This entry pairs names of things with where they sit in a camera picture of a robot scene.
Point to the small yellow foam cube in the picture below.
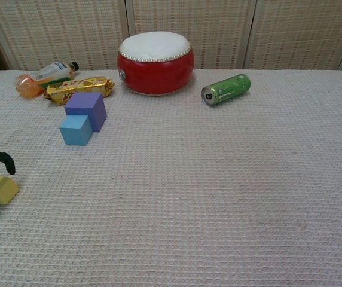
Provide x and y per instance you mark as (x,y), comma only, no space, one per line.
(0,189)

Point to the medium blue foam cube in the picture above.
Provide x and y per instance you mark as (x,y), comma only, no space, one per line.
(75,131)

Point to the green snack pack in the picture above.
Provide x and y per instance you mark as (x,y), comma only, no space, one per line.
(51,82)

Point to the orange drink plastic bottle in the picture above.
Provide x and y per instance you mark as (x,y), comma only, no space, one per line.
(42,76)

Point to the gold biscuit pack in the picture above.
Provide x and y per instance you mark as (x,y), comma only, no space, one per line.
(78,89)

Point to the large purple foam cube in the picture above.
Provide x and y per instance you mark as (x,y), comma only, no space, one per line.
(94,110)

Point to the red drum with white skin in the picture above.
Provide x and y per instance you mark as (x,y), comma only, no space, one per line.
(156,71)

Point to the white woven tablecloth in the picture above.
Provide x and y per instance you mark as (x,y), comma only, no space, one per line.
(204,194)

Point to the green energy drink can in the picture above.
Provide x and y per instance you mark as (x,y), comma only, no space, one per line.
(227,89)

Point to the beige folding screen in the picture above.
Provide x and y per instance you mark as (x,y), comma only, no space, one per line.
(219,30)

